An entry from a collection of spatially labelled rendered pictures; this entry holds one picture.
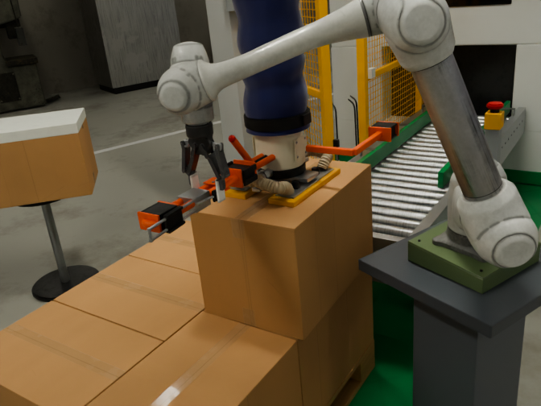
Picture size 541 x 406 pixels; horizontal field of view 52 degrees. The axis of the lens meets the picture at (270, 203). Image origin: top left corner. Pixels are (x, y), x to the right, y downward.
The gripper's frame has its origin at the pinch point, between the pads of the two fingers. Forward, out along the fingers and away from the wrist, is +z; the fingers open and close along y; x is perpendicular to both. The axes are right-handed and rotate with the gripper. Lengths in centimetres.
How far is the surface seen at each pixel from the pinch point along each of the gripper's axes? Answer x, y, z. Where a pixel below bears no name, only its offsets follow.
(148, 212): 21.6, 2.2, -1.8
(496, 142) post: -132, -52, 20
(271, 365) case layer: 3, -18, 53
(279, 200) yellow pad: -24.6, -8.0, 11.8
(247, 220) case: -11.1, -4.5, 13.4
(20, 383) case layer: 45, 47, 54
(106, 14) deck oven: -534, 635, -18
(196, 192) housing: 4.7, 0.4, -1.1
